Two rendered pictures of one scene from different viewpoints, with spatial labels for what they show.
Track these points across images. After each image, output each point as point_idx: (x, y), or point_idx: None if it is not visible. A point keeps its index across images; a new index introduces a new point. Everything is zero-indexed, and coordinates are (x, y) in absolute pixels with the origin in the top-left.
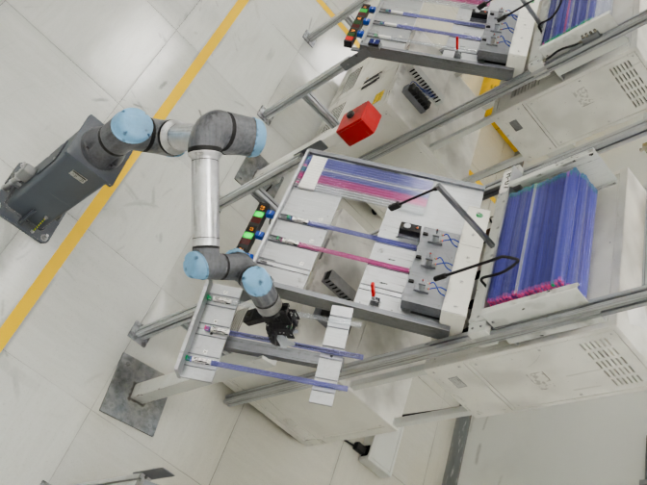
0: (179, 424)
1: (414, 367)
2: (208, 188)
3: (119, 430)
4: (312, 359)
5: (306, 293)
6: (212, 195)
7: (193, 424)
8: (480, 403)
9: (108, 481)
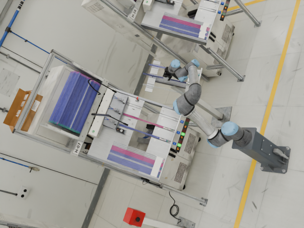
0: (206, 116)
1: None
2: (192, 76)
3: (224, 104)
4: (159, 79)
5: (160, 103)
6: (191, 75)
7: None
8: None
9: (219, 58)
